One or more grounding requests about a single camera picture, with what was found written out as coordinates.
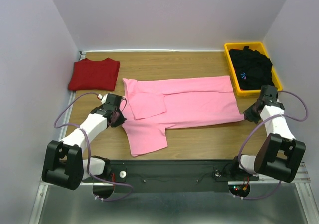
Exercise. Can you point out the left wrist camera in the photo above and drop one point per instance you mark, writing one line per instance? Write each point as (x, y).
(111, 99)

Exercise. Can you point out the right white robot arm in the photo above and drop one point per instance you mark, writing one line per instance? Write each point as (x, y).
(281, 154)

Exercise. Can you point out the folded red t shirt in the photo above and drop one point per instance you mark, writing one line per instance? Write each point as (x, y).
(94, 75)

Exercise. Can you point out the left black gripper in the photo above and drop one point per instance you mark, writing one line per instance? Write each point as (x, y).
(119, 121)

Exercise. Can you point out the pink t shirt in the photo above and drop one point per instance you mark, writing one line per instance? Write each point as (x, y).
(152, 107)

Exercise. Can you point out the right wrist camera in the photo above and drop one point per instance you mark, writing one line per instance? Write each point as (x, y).
(268, 93)

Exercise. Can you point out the black t shirts pile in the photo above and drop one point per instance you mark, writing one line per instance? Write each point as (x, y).
(252, 69)

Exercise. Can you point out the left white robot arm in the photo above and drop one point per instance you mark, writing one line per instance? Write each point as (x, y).
(64, 165)

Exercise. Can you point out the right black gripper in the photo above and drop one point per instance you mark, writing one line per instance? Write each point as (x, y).
(249, 117)

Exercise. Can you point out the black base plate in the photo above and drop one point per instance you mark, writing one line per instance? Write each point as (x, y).
(166, 176)

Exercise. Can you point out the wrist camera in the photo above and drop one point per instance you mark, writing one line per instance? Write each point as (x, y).
(111, 99)
(268, 93)

